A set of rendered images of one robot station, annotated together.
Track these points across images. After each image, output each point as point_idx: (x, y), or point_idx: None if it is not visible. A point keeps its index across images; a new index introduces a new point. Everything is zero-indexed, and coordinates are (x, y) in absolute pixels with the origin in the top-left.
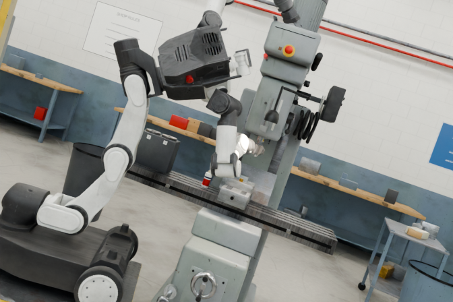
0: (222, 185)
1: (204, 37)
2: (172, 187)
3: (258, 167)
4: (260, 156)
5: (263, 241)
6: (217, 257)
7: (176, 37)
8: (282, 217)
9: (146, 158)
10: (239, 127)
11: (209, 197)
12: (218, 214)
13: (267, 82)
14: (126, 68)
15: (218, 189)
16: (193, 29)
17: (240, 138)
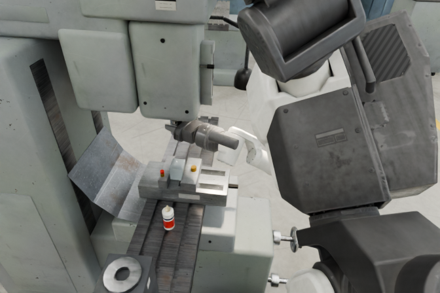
0: (105, 205)
1: (371, 56)
2: (193, 274)
3: (90, 141)
4: (84, 129)
5: None
6: (271, 222)
7: (434, 117)
8: (198, 148)
9: None
10: (46, 127)
11: (201, 218)
12: (215, 214)
13: (198, 33)
14: None
15: (154, 208)
16: (429, 65)
17: (251, 135)
